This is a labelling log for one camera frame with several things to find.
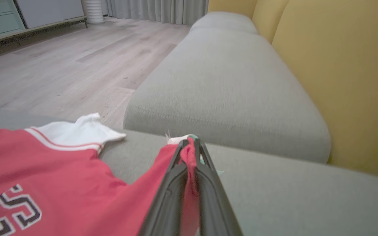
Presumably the yellow sofa back cushion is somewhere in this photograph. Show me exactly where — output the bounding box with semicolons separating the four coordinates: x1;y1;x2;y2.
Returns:
272;0;378;182
208;0;258;18
252;0;289;43

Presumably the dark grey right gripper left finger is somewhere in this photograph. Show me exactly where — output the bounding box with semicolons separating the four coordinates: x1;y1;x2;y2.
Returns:
138;140;189;236

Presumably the white ribbed cylinder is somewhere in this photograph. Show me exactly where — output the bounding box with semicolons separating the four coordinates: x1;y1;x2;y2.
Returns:
83;0;105;24

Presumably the red jersey with white sleeves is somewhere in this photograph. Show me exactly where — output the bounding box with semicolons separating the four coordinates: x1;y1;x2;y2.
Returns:
0;113;224;236

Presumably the grey curtain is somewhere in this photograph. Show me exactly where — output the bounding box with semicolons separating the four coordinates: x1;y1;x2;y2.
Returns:
102;0;209;26

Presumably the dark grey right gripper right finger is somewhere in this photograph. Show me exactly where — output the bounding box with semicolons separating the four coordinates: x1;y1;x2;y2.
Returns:
194;139;243;236

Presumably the large grey sofa seat cushion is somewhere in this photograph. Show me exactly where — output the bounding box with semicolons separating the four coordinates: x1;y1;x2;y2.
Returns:
0;108;378;236

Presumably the small grey sofa seat cushion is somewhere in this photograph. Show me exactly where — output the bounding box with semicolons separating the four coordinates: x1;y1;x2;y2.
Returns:
190;12;258;34

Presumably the pale green drawer cabinet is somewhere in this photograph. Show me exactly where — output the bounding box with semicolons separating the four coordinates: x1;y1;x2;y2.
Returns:
0;0;88;46

